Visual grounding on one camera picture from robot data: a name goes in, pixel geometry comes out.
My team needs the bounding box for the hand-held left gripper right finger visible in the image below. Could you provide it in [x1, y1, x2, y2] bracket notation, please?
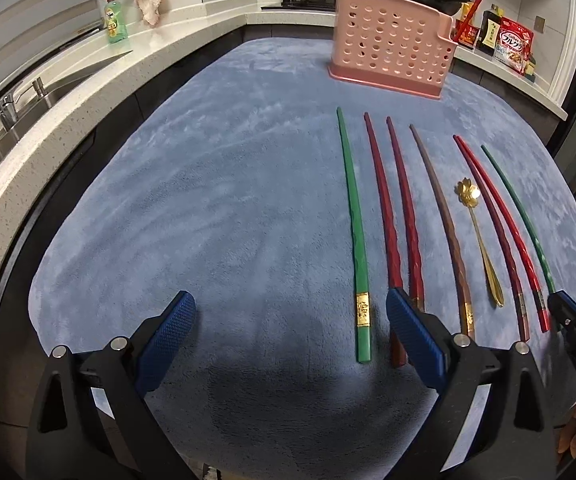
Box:
[386, 288, 569, 480]

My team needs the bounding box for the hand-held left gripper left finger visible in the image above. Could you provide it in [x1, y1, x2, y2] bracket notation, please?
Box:
[25, 290, 197, 480]

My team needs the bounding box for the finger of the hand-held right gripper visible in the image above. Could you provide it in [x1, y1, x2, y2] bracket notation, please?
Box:
[547, 290, 576, 333]

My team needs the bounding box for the dark red chopstick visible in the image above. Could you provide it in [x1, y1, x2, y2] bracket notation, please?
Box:
[363, 112, 409, 368]
[385, 116, 426, 312]
[453, 134, 530, 343]

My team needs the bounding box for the gold flower spoon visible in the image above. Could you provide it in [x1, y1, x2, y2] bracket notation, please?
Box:
[454, 177, 505, 308]

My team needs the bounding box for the green chopstick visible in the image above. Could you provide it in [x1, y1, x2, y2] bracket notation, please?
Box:
[336, 106, 373, 364]
[481, 145, 558, 295]

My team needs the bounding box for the brown chopstick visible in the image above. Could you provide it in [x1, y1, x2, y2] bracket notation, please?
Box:
[410, 124, 477, 337]

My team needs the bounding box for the pink perforated plastic basket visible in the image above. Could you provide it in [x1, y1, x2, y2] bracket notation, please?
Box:
[328, 0, 461, 100]

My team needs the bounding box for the person's right hand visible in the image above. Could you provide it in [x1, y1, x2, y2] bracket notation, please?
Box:
[557, 400, 576, 461]

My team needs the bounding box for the blue plush mat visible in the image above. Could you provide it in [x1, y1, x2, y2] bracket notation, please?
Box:
[28, 37, 576, 480]

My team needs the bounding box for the red cereal bag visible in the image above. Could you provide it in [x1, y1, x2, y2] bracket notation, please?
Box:
[493, 16, 536, 77]

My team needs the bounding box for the steel sink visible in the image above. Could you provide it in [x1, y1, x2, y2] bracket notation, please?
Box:
[0, 47, 133, 186]

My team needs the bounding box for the dark soy sauce bottle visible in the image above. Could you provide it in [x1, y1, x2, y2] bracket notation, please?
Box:
[475, 6, 505, 56]

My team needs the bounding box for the green dish soap bottle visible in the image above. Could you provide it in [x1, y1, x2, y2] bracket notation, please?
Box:
[104, 0, 129, 45]

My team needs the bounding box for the black gas stove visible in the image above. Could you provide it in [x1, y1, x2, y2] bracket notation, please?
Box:
[260, 0, 339, 12]

